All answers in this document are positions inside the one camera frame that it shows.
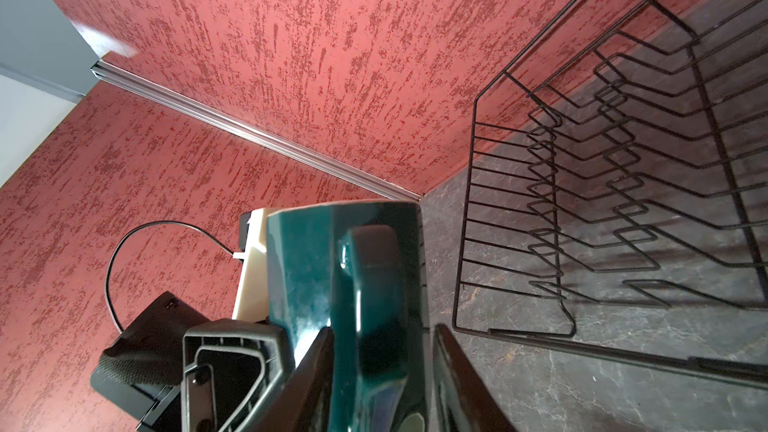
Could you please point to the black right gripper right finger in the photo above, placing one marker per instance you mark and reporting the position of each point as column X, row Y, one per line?
column 463, row 402

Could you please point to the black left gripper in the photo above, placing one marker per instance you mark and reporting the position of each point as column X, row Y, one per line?
column 230, row 371

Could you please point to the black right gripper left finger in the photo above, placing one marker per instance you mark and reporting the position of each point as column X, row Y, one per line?
column 305, row 401

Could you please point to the dark green white-inside mug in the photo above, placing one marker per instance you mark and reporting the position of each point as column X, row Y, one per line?
column 356, row 267

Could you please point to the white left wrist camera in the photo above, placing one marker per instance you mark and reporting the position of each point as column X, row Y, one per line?
column 252, row 300

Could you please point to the left aluminium corner post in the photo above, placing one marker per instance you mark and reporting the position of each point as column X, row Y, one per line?
column 178, row 102

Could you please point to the black wire dish rack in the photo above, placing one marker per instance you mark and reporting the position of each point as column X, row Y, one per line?
column 616, row 190

